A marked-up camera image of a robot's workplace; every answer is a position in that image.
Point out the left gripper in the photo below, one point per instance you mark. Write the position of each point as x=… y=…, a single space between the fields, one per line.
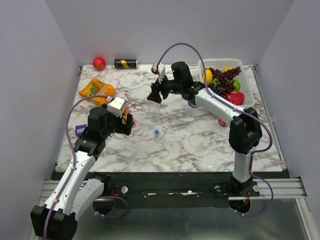
x=125 y=129

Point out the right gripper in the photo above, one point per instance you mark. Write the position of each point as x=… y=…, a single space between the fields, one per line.
x=156 y=88

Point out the clear plastic bottle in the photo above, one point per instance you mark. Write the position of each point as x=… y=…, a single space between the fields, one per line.
x=153 y=108

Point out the blue label plastic bottle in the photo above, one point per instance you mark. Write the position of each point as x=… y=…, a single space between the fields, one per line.
x=192 y=104

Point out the red label plastic bottle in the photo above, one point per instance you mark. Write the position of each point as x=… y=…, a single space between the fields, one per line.
x=222 y=123

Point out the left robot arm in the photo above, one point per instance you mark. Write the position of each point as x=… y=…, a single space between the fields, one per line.
x=57 y=218

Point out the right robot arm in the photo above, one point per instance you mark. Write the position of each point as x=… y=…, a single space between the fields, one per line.
x=244 y=130

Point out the orange razor box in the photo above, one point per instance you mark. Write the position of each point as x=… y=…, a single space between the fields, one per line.
x=127 y=118

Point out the purple toothpaste box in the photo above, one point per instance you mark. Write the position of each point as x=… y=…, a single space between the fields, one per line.
x=79 y=129

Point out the orange snack bag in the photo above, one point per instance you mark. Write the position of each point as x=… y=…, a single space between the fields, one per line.
x=97 y=88

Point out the black gold can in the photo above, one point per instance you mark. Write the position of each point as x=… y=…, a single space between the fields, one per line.
x=126 y=63

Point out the yellow mango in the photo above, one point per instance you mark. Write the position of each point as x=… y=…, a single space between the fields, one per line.
x=207 y=77

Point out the dark blue grape bunch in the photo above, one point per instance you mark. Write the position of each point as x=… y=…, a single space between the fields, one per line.
x=214 y=88

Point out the purple grape bunch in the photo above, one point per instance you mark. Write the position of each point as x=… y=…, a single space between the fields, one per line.
x=223 y=79

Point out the yellow lemon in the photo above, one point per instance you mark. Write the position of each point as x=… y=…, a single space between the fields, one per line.
x=226 y=69

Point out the green apple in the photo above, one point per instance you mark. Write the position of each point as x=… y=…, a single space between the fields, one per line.
x=236 y=84

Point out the red apple in basket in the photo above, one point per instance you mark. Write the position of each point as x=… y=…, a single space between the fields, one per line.
x=235 y=97

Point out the white fruit basket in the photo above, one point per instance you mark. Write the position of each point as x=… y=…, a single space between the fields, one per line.
x=221 y=63

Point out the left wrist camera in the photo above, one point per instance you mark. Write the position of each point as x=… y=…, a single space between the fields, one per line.
x=116 y=106

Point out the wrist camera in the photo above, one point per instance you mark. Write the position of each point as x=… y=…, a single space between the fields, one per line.
x=116 y=106
x=159 y=69

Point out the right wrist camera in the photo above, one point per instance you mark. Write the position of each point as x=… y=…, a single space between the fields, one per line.
x=159 y=69

